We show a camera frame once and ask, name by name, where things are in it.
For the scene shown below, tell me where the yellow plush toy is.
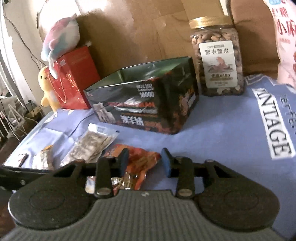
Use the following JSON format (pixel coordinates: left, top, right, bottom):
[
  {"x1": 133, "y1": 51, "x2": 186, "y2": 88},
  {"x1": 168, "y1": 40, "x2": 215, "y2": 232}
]
[{"x1": 38, "y1": 66, "x2": 61, "y2": 113}]

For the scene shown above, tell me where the orange red snack packet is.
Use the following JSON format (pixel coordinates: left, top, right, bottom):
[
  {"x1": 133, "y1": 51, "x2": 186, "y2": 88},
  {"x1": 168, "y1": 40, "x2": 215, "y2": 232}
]
[{"x1": 103, "y1": 144, "x2": 161, "y2": 195}]

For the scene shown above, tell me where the brown chair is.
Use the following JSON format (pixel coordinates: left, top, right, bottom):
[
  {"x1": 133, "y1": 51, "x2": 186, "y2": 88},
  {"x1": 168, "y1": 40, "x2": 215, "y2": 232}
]
[{"x1": 228, "y1": 0, "x2": 280, "y2": 79}]

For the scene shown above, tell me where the pastel plush toy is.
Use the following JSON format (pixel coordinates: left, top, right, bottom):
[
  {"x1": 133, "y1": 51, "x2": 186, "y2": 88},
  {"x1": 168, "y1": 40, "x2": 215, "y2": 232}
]
[{"x1": 41, "y1": 14, "x2": 80, "y2": 79}]

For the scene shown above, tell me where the black printed storage box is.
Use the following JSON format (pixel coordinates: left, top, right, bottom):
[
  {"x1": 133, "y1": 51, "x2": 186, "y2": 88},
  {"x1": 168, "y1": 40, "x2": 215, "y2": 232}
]
[{"x1": 84, "y1": 57, "x2": 199, "y2": 135}]

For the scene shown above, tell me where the pink white snack bag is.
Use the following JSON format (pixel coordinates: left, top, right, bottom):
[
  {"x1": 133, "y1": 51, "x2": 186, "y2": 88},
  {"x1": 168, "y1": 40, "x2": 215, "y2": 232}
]
[{"x1": 264, "y1": 0, "x2": 296, "y2": 88}]

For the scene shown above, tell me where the white cable clutter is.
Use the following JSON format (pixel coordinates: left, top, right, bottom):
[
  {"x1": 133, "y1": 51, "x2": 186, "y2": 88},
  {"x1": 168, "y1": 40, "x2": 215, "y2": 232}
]
[{"x1": 1, "y1": 96, "x2": 44, "y2": 144}]

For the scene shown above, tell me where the small brown snack packet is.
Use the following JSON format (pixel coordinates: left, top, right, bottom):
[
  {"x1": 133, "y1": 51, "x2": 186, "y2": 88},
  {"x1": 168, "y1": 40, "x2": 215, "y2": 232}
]
[{"x1": 32, "y1": 145, "x2": 54, "y2": 170}]

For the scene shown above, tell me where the clear dried snack packet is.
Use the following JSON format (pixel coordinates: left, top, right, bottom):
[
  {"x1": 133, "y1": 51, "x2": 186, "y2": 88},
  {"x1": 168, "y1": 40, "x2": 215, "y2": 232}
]
[{"x1": 60, "y1": 123, "x2": 119, "y2": 167}]

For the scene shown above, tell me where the blue tablecloth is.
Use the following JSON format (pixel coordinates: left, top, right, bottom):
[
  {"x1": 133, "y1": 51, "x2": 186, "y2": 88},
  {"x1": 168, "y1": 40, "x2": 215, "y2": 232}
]
[{"x1": 5, "y1": 75, "x2": 295, "y2": 239}]

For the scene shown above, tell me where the red gift bag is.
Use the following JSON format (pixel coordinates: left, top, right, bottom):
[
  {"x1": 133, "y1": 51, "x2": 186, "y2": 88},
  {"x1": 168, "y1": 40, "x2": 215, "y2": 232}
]
[{"x1": 50, "y1": 46, "x2": 100, "y2": 109}]

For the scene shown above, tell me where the nut jar with gold lid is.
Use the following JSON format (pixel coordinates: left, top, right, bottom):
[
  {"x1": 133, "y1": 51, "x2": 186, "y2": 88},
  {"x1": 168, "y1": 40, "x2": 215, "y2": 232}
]
[{"x1": 189, "y1": 15, "x2": 245, "y2": 96}]

